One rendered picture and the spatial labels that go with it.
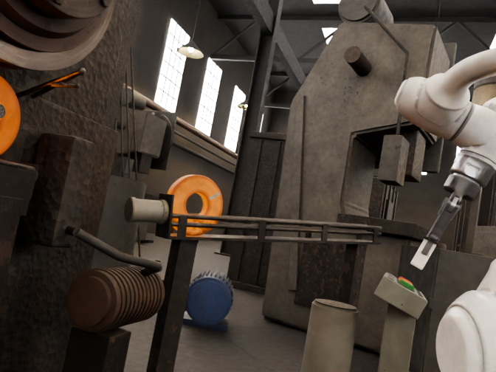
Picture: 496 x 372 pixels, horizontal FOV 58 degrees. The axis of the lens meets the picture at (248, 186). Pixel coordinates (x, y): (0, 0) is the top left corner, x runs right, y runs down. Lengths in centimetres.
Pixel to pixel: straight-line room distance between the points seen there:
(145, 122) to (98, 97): 749
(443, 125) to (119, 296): 81
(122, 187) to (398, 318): 269
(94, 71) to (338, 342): 94
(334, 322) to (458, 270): 144
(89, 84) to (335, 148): 235
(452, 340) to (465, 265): 192
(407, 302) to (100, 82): 97
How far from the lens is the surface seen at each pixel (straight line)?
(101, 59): 132
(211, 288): 276
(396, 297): 112
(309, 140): 345
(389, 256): 311
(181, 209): 111
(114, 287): 96
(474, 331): 59
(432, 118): 113
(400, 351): 120
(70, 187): 101
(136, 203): 106
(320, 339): 117
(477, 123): 115
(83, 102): 126
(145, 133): 879
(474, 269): 255
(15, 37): 89
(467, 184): 114
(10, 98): 92
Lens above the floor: 67
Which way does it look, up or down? 5 degrees up
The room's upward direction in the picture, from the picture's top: 10 degrees clockwise
